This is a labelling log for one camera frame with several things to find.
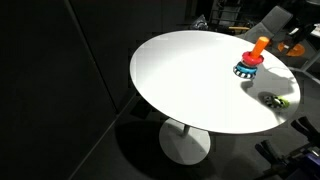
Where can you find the grey patterned cushion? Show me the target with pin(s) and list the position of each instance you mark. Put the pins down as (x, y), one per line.
(200, 23)

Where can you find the orange stacking toy pole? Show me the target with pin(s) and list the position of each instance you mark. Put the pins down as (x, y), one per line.
(259, 46)

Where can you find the purple device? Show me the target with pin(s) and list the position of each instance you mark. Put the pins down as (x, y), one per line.
(311, 163)

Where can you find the white table pedestal base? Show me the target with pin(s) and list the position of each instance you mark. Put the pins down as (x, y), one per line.
(183, 146)

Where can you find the wooden bar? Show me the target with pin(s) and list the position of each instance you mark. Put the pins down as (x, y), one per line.
(238, 28)

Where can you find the grey metal table leg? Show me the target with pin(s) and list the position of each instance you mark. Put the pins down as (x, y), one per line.
(308, 66)

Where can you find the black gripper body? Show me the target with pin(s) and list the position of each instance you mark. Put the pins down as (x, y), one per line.
(301, 33)

